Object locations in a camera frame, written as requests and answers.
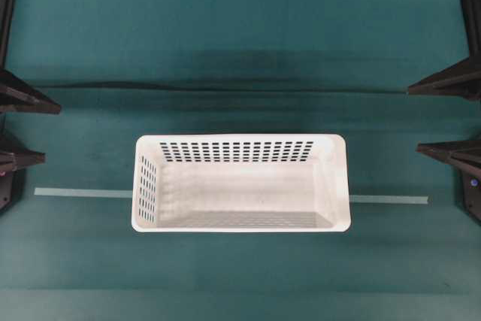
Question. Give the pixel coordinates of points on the black frame post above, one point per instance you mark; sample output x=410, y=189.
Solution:
x=471, y=14
x=6, y=14

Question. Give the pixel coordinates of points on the pale tape strip on table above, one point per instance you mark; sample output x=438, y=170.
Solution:
x=111, y=193

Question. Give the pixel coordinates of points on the white perforated plastic basket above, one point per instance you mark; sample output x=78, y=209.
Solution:
x=241, y=183

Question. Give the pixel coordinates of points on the black right frame post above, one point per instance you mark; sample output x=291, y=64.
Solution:
x=471, y=14

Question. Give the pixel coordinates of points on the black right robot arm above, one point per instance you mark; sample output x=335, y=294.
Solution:
x=471, y=188

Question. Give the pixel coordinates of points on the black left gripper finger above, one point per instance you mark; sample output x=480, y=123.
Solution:
x=18, y=96
x=14, y=161

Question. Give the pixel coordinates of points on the black left frame post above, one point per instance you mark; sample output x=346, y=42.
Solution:
x=6, y=14

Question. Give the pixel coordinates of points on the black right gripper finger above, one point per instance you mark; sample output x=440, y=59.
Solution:
x=463, y=155
x=461, y=79

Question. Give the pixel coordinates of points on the green table cloth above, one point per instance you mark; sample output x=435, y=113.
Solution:
x=121, y=69

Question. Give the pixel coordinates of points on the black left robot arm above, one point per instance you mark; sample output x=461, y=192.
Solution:
x=9, y=144

